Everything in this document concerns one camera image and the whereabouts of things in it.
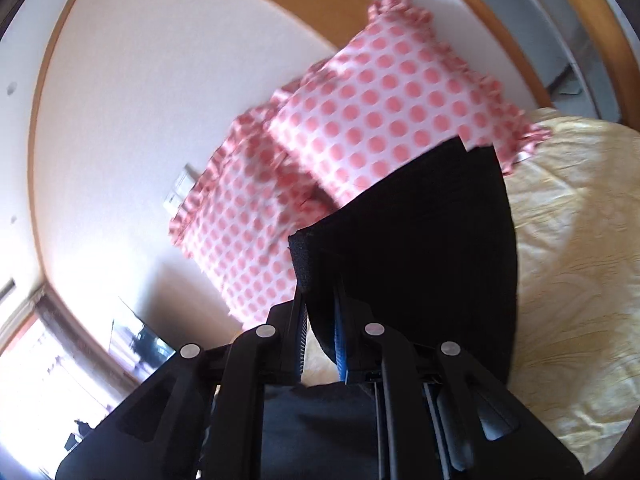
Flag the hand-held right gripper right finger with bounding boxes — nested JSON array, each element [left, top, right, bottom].
[[332, 290, 585, 480]]

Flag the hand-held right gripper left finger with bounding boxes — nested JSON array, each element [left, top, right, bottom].
[[56, 284, 308, 480]]

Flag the black pants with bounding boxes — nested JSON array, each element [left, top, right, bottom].
[[260, 136, 519, 480]]

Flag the pink polka dot pillow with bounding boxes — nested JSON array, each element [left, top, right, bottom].
[[267, 0, 552, 209], [168, 101, 344, 326]]

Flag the yellow patterned bedspread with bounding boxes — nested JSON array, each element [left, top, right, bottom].
[[300, 107, 640, 476]]

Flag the window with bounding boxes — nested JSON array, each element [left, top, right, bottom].
[[0, 280, 126, 480]]

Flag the wooden headboard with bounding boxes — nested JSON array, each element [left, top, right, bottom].
[[195, 0, 556, 111]]

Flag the wall-mounted television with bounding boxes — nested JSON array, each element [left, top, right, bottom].
[[108, 298, 177, 384]]

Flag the white wall switch panel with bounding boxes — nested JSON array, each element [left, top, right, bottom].
[[163, 163, 201, 216]]

